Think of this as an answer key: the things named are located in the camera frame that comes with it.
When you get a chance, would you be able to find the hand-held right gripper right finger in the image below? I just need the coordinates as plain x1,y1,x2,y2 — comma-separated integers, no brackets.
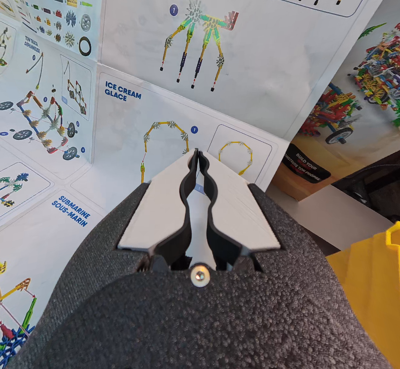
198,151,282,252

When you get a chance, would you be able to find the yellow plastic bin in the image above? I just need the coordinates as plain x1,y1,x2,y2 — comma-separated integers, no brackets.
325,221,400,369

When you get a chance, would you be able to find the printed instruction sheet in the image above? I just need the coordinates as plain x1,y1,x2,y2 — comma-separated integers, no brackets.
0,0,400,357

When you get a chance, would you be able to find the black object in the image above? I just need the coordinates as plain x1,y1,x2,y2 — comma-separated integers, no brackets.
331,151,400,223

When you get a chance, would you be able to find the toy set cardboard box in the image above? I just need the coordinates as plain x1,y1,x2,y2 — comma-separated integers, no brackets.
270,0,400,202

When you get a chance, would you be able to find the grey desk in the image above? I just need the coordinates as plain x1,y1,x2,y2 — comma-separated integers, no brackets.
266,185,394,257

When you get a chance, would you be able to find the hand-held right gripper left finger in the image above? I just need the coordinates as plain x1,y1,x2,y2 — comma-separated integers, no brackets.
117,149,199,252

